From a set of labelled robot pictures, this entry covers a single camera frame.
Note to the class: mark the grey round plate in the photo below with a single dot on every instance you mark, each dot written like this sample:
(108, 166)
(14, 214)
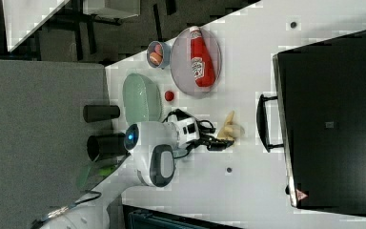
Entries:
(180, 65)

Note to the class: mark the pink fruit toy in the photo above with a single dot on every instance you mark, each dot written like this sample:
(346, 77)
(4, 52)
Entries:
(158, 49)

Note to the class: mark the peeled yellow banana toy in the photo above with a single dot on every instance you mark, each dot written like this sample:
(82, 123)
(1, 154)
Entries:
(230, 130)

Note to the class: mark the large black cylinder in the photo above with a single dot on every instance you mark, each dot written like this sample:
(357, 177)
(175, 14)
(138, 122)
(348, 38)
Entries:
(100, 147)

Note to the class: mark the green slotted spatula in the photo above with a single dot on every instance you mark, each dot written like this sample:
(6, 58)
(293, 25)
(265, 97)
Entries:
(93, 174)

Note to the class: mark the orange fruit toy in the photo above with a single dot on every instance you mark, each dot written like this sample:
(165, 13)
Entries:
(156, 58)

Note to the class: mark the green oval colander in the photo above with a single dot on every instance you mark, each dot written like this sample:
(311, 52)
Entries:
(141, 99)

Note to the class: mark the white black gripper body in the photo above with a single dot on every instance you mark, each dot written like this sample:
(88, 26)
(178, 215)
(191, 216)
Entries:
(187, 131)

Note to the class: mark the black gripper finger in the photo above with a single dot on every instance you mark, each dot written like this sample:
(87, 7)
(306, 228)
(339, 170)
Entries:
(207, 127)
(214, 144)

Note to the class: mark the toaster oven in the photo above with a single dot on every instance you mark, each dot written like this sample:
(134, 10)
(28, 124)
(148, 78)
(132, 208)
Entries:
(321, 98)

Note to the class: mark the small red ball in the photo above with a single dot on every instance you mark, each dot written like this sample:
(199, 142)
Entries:
(169, 96)

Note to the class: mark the red ketchup bottle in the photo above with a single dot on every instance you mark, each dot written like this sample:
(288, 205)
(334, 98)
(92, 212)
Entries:
(201, 62)

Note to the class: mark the blue bowl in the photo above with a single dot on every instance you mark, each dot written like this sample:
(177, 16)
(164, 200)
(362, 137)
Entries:
(166, 54)

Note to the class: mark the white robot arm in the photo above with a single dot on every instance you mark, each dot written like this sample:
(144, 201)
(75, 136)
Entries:
(153, 148)

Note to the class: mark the small black cylinder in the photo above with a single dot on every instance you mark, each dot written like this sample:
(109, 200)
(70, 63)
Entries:
(93, 113)

